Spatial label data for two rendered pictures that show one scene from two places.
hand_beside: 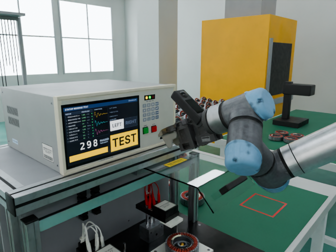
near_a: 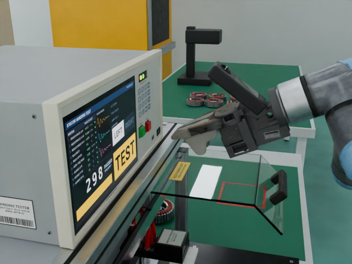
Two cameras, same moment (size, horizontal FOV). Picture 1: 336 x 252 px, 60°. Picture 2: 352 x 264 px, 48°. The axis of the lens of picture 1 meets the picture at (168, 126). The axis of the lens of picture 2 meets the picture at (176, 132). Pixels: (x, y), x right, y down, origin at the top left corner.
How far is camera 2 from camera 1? 0.43 m
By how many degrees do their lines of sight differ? 28
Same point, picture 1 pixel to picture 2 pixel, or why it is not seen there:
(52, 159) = (30, 223)
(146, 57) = not seen: outside the picture
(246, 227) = (245, 231)
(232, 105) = (330, 83)
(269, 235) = (276, 234)
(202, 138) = (266, 134)
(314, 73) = (193, 12)
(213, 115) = (295, 100)
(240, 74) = (112, 17)
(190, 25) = not seen: outside the picture
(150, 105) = (144, 89)
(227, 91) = (96, 42)
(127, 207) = not seen: hidden behind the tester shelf
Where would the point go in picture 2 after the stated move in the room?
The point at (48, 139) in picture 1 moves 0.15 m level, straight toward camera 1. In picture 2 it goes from (19, 186) to (94, 228)
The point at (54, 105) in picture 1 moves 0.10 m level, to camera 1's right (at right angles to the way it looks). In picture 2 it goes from (48, 121) to (127, 109)
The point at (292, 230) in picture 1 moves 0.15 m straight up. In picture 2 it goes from (293, 219) to (298, 177)
